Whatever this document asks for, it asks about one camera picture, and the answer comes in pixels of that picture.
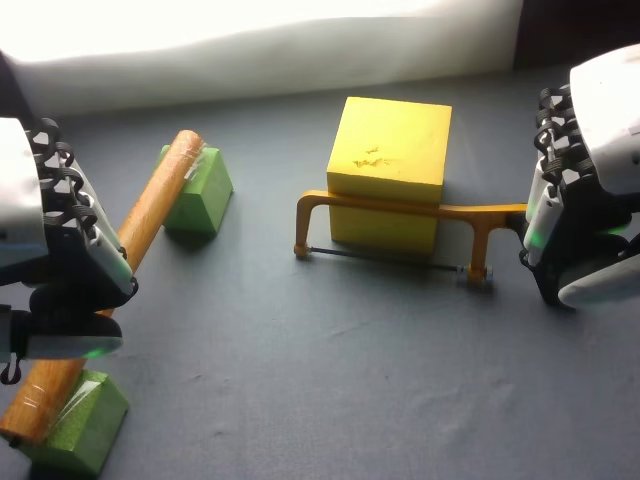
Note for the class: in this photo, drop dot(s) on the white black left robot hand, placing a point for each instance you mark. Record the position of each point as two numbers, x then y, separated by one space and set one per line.
20 200

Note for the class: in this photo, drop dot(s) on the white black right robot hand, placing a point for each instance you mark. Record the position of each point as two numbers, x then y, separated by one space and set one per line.
610 125

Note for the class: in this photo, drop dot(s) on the round wooden rod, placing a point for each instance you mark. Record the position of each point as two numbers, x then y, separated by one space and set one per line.
150 200

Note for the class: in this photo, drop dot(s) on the orange toy hacksaw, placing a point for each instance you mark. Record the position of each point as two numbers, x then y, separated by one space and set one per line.
303 220

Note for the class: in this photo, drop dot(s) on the dark background panel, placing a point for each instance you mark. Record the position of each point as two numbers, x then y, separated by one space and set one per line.
575 25

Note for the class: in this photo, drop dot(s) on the green wedge block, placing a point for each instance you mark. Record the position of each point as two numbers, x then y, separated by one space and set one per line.
205 200
85 430

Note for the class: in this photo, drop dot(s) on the yellow wooden block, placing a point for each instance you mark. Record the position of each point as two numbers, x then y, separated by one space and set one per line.
390 150

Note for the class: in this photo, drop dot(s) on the white backdrop sheet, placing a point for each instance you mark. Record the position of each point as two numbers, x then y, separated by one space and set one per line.
250 60

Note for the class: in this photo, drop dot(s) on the grey table cloth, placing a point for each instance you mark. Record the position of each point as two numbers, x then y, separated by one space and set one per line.
320 375

